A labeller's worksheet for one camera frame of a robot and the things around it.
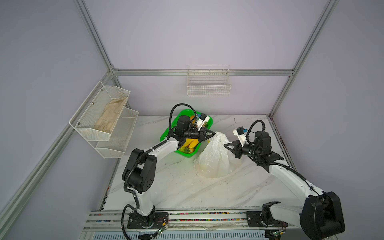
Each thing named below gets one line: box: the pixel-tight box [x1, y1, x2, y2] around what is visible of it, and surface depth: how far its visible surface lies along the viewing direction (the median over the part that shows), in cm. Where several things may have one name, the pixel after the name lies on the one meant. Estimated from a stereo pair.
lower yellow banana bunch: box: [181, 138, 199, 149], surface depth 92 cm
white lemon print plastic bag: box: [193, 131, 243, 178], surface depth 80 cm
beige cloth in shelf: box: [94, 97, 127, 134], surface depth 80 cm
